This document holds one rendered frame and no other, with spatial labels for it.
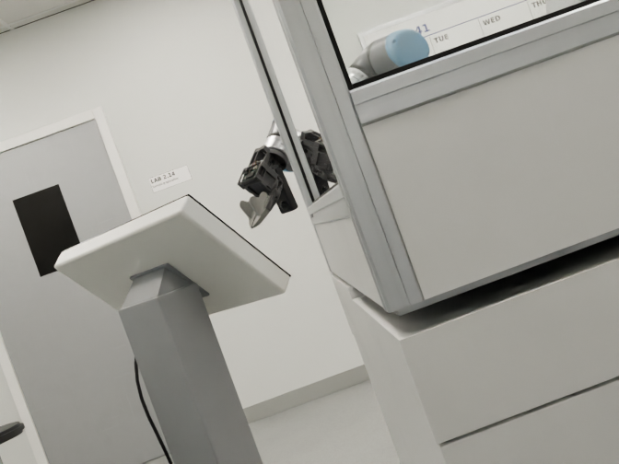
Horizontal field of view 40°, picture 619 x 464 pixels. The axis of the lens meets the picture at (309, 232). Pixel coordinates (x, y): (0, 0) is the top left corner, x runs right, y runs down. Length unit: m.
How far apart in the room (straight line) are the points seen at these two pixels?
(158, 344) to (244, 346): 3.43
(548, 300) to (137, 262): 1.20
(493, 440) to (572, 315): 0.15
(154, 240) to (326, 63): 1.02
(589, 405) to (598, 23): 0.40
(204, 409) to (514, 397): 1.07
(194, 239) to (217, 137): 3.55
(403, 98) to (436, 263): 0.17
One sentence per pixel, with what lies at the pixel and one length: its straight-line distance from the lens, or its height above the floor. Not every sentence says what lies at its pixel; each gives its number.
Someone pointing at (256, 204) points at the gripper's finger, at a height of 1.14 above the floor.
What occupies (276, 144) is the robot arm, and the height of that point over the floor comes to 1.27.
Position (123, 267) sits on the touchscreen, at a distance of 1.98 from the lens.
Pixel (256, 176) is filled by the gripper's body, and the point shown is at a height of 1.20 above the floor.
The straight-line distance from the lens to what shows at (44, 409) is 5.54.
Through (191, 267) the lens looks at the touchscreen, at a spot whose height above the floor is 1.05.
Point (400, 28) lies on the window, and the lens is 0.91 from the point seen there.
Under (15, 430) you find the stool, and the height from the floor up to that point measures 0.61.
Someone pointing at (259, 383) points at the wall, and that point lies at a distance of 5.34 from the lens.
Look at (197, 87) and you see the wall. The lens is 5.35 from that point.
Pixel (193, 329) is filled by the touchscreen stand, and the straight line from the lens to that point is 1.89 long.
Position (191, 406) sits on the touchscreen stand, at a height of 0.77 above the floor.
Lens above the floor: 1.06
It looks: 1 degrees down
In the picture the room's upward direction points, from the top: 20 degrees counter-clockwise
